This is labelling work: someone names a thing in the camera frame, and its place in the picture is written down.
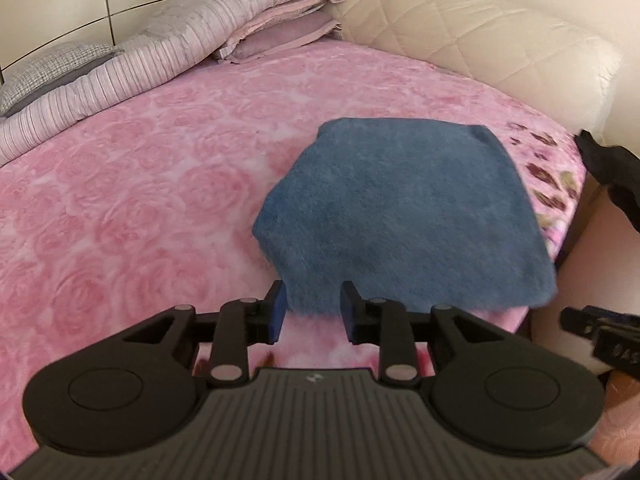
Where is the grey checked pillow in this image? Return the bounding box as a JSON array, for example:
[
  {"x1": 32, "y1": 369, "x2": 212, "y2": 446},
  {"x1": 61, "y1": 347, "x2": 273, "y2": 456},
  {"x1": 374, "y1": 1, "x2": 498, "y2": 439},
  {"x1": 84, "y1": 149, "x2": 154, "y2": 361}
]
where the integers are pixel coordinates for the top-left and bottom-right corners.
[{"x1": 0, "y1": 42, "x2": 125, "y2": 119}]

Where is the black cloth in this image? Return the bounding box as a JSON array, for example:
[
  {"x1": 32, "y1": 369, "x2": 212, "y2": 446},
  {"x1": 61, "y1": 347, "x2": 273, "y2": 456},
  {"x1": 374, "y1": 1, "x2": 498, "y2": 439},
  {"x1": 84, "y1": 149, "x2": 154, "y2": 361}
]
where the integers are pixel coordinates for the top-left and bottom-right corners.
[{"x1": 575, "y1": 129, "x2": 640, "y2": 234}]

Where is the pink floral fleece blanket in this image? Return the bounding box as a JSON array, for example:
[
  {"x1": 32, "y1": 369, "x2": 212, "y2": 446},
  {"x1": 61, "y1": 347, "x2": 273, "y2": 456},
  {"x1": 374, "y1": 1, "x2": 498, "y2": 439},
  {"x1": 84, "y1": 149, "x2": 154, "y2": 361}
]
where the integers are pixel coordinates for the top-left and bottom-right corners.
[{"x1": 0, "y1": 40, "x2": 588, "y2": 451}]

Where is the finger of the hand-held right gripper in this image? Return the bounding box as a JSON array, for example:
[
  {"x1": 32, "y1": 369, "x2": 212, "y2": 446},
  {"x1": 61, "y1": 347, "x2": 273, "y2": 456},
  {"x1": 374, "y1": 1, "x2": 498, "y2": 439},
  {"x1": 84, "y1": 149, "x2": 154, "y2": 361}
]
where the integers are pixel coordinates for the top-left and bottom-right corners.
[{"x1": 560, "y1": 305, "x2": 608, "y2": 337}]

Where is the cream quilted headboard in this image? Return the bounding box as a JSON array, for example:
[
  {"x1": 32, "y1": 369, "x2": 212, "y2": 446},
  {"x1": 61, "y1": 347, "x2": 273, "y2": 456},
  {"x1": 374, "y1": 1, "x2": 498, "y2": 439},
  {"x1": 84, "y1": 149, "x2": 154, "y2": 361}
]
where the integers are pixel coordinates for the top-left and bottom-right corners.
[{"x1": 327, "y1": 0, "x2": 627, "y2": 137}]

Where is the mauve pillow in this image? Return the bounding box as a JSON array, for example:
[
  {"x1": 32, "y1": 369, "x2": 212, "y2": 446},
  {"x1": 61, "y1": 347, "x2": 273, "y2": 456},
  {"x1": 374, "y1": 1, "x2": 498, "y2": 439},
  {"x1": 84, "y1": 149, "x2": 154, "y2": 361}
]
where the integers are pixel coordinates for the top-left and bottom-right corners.
[{"x1": 214, "y1": 10, "x2": 344, "y2": 65}]

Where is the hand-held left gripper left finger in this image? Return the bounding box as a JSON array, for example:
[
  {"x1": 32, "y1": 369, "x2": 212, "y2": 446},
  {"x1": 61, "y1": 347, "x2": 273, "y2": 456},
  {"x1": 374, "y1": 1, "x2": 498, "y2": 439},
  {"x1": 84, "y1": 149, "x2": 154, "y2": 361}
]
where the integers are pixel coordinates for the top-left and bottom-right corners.
[{"x1": 122, "y1": 280, "x2": 288, "y2": 389}]

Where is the cream wardrobe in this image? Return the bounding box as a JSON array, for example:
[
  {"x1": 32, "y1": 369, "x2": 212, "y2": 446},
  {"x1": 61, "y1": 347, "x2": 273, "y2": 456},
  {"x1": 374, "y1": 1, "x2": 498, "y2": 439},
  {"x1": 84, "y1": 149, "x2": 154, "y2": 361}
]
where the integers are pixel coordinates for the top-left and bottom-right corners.
[{"x1": 0, "y1": 0, "x2": 227, "y2": 82}]

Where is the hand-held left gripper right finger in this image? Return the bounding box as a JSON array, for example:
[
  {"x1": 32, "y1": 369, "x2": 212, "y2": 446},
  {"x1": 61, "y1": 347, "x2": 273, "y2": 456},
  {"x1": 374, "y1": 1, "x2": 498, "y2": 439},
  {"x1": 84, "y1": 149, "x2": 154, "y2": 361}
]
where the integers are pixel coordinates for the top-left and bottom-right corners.
[{"x1": 340, "y1": 281, "x2": 502, "y2": 389}]

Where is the blue fleece cloth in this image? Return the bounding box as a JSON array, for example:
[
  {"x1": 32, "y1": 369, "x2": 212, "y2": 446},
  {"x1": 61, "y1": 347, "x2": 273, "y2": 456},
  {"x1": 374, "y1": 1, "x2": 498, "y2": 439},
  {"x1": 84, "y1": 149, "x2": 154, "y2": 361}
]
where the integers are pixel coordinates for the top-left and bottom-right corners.
[{"x1": 251, "y1": 117, "x2": 559, "y2": 317}]

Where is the lilac striped quilt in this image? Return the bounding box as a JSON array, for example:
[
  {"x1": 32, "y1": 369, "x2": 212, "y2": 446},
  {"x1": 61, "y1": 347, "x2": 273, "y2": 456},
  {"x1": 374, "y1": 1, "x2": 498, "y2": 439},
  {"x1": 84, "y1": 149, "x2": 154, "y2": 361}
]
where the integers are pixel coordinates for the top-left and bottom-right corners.
[{"x1": 0, "y1": 0, "x2": 347, "y2": 167}]

